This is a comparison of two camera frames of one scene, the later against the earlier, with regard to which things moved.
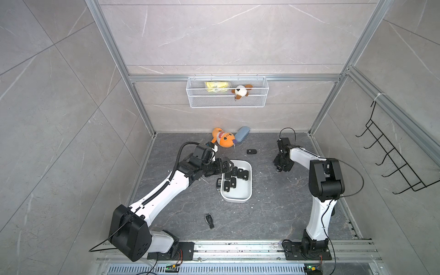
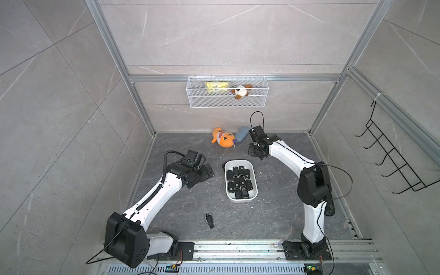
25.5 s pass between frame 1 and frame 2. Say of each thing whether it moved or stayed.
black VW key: moved
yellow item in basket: stayed
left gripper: moved
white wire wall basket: stayed
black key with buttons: moved
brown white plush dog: stayed
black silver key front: stayed
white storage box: moved
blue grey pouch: stayed
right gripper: moved
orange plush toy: stayed
